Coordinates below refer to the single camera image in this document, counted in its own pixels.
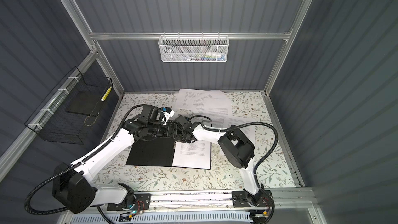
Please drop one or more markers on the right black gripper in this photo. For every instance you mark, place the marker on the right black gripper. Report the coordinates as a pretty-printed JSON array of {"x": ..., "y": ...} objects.
[{"x": 184, "y": 141}]

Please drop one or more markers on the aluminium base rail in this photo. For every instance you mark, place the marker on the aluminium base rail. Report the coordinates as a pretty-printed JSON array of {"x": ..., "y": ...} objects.
[{"x": 212, "y": 200}]

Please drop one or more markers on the floral table mat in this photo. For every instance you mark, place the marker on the floral table mat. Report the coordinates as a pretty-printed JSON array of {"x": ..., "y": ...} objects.
[{"x": 274, "y": 172}]

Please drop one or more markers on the grey folder with black inside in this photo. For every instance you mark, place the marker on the grey folder with black inside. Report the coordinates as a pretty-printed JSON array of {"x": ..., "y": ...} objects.
[{"x": 156, "y": 153}]

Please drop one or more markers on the pens in white basket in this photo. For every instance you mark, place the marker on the pens in white basket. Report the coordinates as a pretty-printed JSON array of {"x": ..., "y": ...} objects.
[{"x": 208, "y": 56}]

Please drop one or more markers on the printed sheet near left arm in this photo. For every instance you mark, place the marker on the printed sheet near left arm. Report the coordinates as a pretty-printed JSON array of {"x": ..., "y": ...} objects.
[{"x": 215, "y": 105}]

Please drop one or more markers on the white wire basket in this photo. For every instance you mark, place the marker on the white wire basket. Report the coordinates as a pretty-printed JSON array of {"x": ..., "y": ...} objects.
[{"x": 173, "y": 50}]

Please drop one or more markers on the yellow marker in black basket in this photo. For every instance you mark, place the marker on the yellow marker in black basket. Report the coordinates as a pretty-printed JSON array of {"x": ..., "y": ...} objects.
[{"x": 106, "y": 94}]

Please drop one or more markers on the black wire basket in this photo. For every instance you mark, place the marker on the black wire basket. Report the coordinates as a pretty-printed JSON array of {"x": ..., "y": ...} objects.
[{"x": 70, "y": 114}]

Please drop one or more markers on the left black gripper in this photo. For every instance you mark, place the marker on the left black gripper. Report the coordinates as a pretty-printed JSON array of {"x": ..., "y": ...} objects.
[{"x": 174, "y": 130}]

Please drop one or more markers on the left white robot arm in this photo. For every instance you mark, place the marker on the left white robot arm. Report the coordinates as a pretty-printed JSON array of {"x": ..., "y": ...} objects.
[{"x": 72, "y": 184}]

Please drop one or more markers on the black pad in basket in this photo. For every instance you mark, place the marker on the black pad in basket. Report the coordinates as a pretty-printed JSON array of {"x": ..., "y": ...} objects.
[{"x": 86, "y": 103}]

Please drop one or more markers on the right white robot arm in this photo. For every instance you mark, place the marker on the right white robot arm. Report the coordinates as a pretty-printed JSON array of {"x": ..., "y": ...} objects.
[{"x": 236, "y": 146}]

